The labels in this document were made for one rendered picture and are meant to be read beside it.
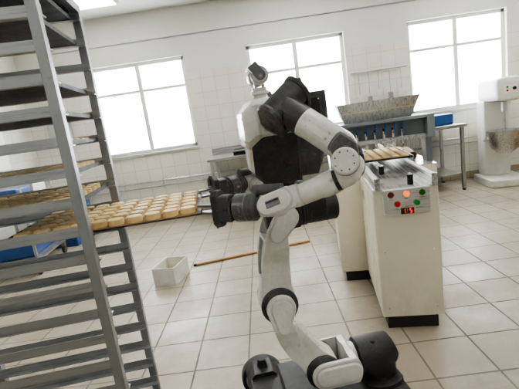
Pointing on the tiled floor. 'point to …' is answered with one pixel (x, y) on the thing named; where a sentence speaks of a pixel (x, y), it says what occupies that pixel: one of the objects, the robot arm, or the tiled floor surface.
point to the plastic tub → (171, 271)
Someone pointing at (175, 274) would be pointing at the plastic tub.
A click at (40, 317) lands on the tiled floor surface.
